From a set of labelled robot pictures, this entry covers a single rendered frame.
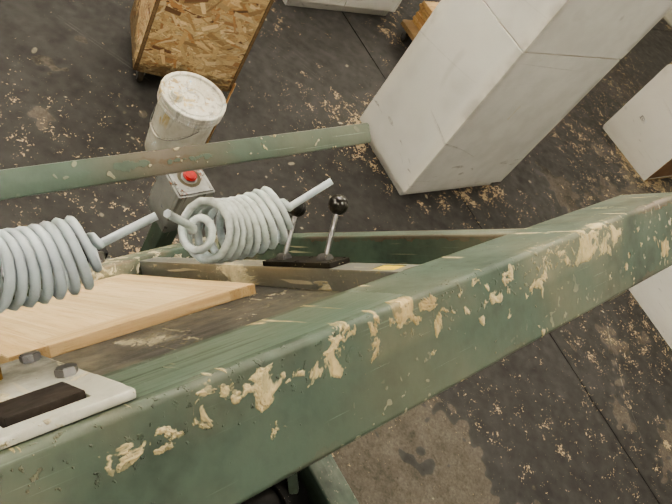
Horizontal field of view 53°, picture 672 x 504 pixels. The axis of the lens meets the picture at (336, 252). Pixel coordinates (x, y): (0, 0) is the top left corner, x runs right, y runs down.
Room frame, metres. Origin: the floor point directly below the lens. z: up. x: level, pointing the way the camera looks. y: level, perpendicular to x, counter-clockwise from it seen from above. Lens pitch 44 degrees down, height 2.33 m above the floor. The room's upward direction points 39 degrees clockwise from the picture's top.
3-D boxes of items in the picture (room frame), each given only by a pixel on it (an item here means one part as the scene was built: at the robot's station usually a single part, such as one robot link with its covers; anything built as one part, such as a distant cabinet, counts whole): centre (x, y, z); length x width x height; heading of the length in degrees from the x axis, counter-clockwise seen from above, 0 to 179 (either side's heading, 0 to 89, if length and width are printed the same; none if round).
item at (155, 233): (1.31, 0.45, 0.38); 0.06 x 0.06 x 0.75; 64
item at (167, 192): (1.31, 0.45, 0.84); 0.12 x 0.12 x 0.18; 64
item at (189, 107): (2.24, 0.91, 0.24); 0.32 x 0.30 x 0.47; 149
